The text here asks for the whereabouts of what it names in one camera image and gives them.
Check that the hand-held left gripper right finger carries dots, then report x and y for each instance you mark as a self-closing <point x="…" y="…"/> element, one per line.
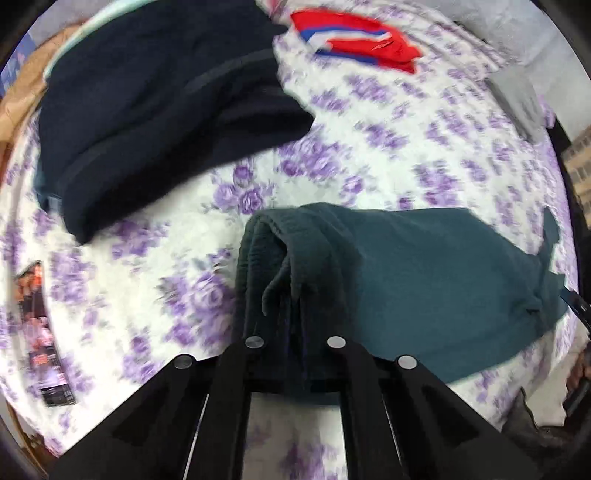
<point x="347" y="369"/>

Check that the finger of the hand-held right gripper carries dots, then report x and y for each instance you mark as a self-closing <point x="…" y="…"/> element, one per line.
<point x="577" y="304"/>

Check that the black orange printed packet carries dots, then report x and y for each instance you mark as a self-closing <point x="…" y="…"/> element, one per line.
<point x="40" y="332"/>

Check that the grey cloth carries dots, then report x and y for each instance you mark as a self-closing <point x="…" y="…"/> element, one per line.
<point x="519" y="101"/>

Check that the teal pants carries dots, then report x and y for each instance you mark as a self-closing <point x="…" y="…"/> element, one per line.
<point x="415" y="286"/>

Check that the red white blue garment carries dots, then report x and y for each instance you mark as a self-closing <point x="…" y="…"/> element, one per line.
<point x="364" y="39"/>

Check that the dark navy garment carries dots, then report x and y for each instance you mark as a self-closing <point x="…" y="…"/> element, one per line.
<point x="152" y="115"/>

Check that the tan cloth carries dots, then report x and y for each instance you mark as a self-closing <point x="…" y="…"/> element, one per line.
<point x="21" y="99"/>

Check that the person's right hand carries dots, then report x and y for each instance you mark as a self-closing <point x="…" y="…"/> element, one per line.
<point x="578" y="369"/>

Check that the purple floral bed sheet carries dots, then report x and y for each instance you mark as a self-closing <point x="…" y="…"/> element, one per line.
<point x="369" y="152"/>

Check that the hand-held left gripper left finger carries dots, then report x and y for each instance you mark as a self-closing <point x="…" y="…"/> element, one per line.
<point x="244" y="367"/>

